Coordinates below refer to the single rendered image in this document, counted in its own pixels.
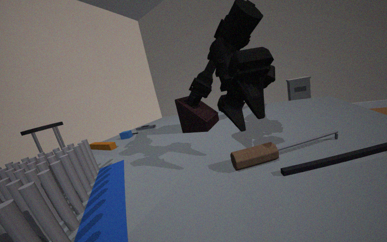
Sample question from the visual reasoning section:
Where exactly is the black l-shaped bar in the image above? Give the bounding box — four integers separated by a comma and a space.
281, 142, 387, 176

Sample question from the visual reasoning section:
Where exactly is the blue tape strip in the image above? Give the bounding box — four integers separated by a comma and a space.
74, 160, 128, 242

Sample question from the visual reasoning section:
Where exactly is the hook tool with brown handle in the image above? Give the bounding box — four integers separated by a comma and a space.
230, 130, 338, 171

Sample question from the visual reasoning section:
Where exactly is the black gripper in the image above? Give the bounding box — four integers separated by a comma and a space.
215, 47, 274, 132

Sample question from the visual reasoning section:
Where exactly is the blue cube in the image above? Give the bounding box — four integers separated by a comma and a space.
119, 130, 133, 140

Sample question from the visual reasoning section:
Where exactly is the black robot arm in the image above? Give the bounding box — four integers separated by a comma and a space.
184, 0, 275, 109

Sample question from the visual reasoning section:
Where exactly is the orange rectangular block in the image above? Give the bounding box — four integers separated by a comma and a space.
90, 142, 117, 151

